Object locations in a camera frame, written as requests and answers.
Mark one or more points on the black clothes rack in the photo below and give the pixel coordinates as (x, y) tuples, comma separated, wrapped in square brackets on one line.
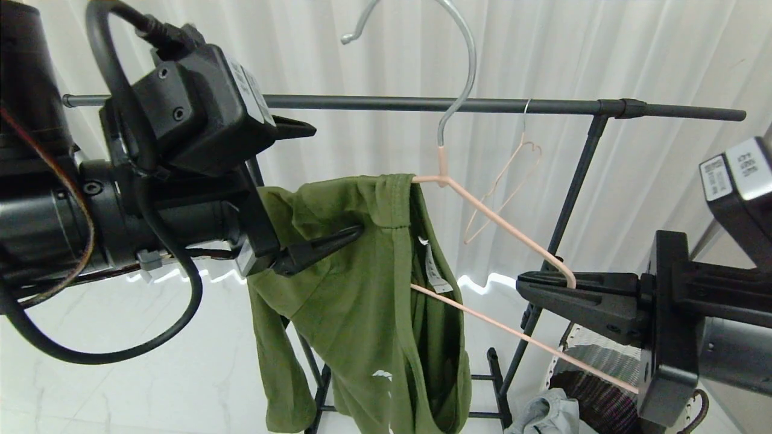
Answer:
[(422, 104)]

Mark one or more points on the white laundry basket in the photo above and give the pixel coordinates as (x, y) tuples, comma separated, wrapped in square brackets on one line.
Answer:
[(603, 361)]

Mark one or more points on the pink clothes hanger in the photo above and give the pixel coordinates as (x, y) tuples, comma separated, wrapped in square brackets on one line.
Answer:
[(526, 111), (443, 163)]

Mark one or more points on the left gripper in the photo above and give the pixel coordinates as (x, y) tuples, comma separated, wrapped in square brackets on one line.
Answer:
[(181, 217)]

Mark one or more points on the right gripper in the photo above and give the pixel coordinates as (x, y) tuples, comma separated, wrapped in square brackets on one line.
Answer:
[(666, 361)]

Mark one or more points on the pale grey garment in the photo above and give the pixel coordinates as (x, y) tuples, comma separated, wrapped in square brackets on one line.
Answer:
[(543, 416)]

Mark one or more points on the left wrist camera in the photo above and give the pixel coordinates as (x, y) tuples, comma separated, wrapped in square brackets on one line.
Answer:
[(199, 108)]

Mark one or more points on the green short-sleeved shirt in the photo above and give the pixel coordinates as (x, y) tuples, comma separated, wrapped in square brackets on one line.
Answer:
[(350, 313)]

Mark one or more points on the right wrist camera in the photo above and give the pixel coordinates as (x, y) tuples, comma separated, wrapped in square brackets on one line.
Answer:
[(742, 199)]

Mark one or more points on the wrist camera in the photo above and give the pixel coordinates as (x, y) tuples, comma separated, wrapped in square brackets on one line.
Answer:
[(199, 108), (742, 199)]

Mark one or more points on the white curtain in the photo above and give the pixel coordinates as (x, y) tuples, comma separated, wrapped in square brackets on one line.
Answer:
[(573, 48)]

